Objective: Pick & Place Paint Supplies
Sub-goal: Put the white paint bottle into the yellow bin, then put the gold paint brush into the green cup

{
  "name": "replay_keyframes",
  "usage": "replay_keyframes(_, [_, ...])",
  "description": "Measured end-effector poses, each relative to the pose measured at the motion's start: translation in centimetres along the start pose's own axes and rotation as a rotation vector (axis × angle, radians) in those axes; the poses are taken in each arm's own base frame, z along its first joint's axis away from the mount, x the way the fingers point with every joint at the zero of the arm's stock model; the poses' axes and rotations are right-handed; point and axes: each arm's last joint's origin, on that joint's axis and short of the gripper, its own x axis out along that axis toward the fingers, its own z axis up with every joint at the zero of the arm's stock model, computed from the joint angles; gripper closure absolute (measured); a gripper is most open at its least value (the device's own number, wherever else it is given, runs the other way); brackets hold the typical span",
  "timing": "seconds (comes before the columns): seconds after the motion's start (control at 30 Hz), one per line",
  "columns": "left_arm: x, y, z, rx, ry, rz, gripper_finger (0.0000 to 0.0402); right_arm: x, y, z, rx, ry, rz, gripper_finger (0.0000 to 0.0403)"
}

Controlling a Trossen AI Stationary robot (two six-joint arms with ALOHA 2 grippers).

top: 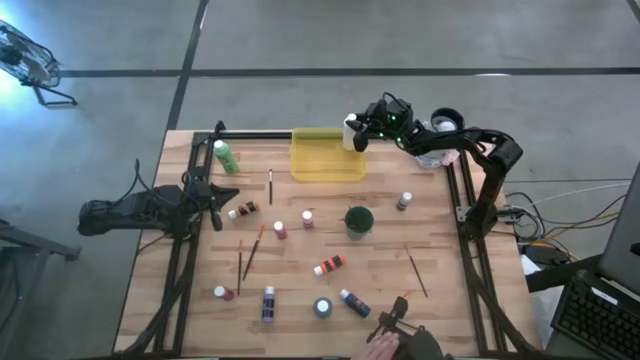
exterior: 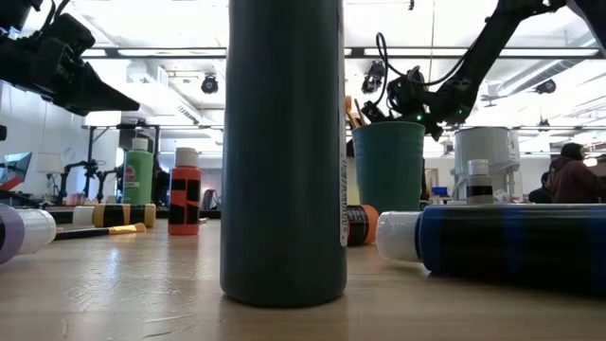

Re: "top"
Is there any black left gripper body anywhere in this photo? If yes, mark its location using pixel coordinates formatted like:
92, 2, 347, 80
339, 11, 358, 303
179, 182, 215, 236

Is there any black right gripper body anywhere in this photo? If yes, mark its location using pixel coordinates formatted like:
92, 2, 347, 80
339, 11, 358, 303
366, 97, 417, 151

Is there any tall white bottle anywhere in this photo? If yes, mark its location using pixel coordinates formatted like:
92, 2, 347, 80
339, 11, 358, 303
342, 113, 358, 151

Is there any large green paint bottle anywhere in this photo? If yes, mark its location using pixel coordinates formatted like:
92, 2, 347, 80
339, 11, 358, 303
212, 139, 240, 176

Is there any teal plastic cup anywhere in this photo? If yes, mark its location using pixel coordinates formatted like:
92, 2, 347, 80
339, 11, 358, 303
343, 205, 375, 240

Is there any large dark grey bottle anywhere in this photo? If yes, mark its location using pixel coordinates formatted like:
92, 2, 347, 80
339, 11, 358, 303
313, 296, 334, 319

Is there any small purple paint bottle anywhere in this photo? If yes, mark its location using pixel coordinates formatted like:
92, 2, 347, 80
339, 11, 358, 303
261, 285, 277, 324

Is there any small orange paint bottle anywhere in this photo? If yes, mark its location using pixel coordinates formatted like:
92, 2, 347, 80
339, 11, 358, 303
313, 253, 348, 277

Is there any small blue paint bottle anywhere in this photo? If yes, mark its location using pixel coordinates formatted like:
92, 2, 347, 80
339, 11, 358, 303
339, 288, 372, 319

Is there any yellow plastic bin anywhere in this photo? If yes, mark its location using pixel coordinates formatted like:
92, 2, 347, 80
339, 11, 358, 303
290, 127, 367, 183

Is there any person's hand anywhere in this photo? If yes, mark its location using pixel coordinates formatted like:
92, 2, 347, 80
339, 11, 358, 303
349, 331, 401, 360

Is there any black handheld tool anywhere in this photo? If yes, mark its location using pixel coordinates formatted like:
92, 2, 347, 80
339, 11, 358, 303
367, 294, 445, 360

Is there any black floor fan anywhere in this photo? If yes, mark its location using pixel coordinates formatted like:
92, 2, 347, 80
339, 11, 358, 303
0, 19, 79, 109

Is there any grey laptop computer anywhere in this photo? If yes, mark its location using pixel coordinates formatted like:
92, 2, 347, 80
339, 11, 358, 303
547, 159, 640, 360

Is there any orange handled paintbrush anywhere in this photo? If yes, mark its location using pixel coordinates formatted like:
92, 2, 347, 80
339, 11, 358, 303
242, 224, 265, 282

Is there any black aluminium table frame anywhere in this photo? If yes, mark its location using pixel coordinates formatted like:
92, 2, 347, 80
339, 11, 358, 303
113, 119, 540, 359

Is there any black desk frame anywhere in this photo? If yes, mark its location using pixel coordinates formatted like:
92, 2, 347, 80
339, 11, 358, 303
0, 218, 81, 351

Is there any white floor cable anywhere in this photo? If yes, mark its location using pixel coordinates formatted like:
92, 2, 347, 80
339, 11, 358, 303
524, 181, 632, 201

